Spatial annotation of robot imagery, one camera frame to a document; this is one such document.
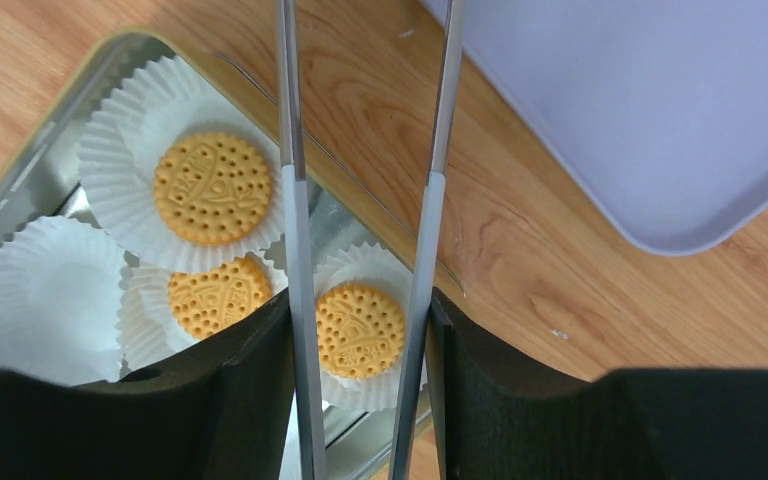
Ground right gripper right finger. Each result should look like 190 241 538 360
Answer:
426 290 768 479

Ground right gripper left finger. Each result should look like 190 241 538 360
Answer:
0 293 294 479

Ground round orange cookie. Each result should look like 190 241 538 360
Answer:
153 132 276 246
167 257 273 340
316 282 406 380

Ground square metal cookie tin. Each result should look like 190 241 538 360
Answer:
0 29 468 480

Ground metal tongs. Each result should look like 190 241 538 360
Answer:
275 1 466 479

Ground lavender plastic tray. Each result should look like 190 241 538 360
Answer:
463 1 768 256

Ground white paper cup top-right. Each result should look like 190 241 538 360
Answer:
117 252 288 370

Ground white paper cup bottom-right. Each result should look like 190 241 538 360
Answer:
314 243 412 411

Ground white paper cup top-left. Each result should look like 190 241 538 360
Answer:
0 216 127 386

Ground white paper cup centre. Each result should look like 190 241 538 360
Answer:
78 56 284 273

